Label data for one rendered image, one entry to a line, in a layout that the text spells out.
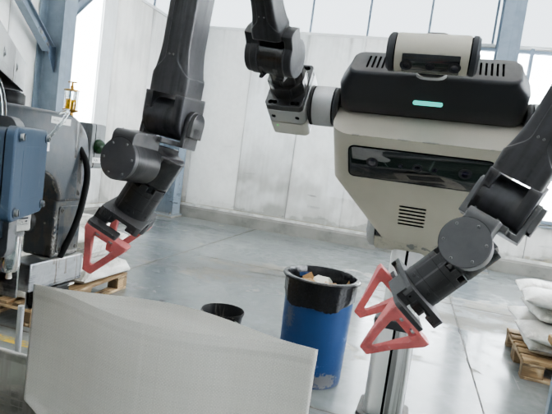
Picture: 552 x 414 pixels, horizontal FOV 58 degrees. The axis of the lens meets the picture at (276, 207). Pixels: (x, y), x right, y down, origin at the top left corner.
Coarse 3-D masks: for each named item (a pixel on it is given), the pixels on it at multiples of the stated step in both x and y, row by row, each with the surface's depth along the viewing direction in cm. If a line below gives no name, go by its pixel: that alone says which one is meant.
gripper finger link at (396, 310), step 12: (396, 276) 64; (396, 288) 61; (396, 300) 59; (408, 300) 60; (384, 312) 60; (396, 312) 58; (408, 312) 59; (384, 324) 60; (408, 324) 59; (420, 324) 59; (372, 336) 61; (408, 336) 61; (420, 336) 59; (372, 348) 62; (384, 348) 62; (396, 348) 61
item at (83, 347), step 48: (48, 288) 81; (48, 336) 82; (96, 336) 75; (144, 336) 71; (192, 336) 70; (240, 336) 77; (48, 384) 82; (96, 384) 76; (144, 384) 72; (192, 384) 71; (240, 384) 72; (288, 384) 71
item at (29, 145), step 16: (0, 128) 46; (16, 128) 46; (32, 128) 50; (0, 144) 46; (16, 144) 46; (32, 144) 50; (0, 160) 46; (16, 160) 46; (32, 160) 51; (0, 176) 46; (16, 176) 47; (32, 176) 51; (0, 192) 46; (16, 192) 47; (32, 192) 52; (0, 208) 46; (16, 208) 48; (32, 208) 53
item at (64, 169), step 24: (24, 120) 81; (48, 120) 87; (72, 120) 93; (72, 144) 94; (48, 168) 89; (72, 168) 95; (48, 192) 92; (72, 192) 96; (48, 216) 93; (72, 216) 97; (24, 240) 95; (48, 240) 93; (72, 240) 98
